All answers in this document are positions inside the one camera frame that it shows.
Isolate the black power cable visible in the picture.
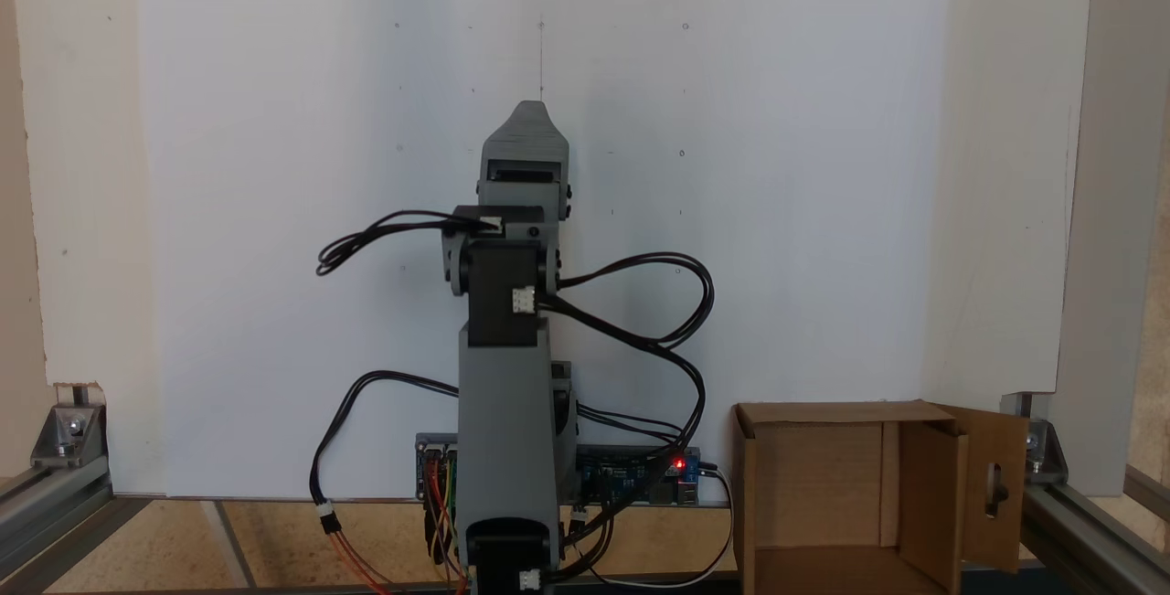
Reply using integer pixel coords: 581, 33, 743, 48
308, 369, 461, 534

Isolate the blue circuit board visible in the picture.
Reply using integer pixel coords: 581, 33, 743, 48
575, 444, 704, 507

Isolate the red orange wire pair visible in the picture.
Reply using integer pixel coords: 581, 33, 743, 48
324, 522, 396, 595

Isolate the grey aluminium frame rail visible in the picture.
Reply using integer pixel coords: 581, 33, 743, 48
1018, 462, 1170, 595
0, 462, 154, 595

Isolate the brown cardboard box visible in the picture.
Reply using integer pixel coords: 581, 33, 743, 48
730, 398, 1030, 595

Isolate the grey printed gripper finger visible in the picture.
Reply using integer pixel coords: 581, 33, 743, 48
481, 101, 570, 164

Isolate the green jumper wire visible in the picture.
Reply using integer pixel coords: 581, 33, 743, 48
442, 460, 459, 574

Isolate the small circuit board with jumpers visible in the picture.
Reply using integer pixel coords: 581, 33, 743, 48
415, 432, 461, 501

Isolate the metal corner bracket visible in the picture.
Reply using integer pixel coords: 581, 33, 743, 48
1000, 391, 1069, 487
29, 382, 110, 471

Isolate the black servo cable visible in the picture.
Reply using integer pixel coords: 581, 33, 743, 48
314, 208, 505, 278
537, 251, 716, 578

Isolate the white paper sheet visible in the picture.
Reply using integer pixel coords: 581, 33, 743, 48
132, 0, 952, 501

